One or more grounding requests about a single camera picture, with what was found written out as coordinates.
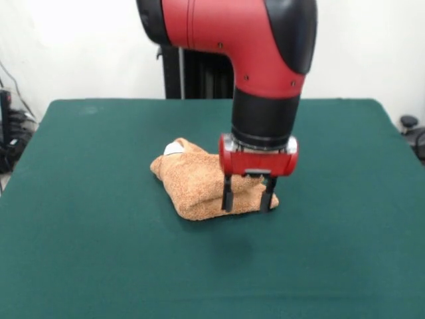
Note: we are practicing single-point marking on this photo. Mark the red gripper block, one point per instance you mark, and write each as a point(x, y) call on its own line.
point(259, 163)

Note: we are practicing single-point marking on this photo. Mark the tan terry towel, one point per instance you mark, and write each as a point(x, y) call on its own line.
point(189, 186)

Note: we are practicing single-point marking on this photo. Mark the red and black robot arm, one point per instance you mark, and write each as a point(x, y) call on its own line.
point(259, 50)

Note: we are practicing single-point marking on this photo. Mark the dark green table cloth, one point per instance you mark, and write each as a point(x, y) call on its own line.
point(212, 266)

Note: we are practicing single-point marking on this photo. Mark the black chair base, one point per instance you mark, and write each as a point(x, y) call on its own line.
point(413, 133)

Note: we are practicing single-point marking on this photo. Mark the black box device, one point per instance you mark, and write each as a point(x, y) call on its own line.
point(5, 109)

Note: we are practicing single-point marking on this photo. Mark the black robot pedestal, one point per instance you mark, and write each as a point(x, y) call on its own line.
point(199, 76)

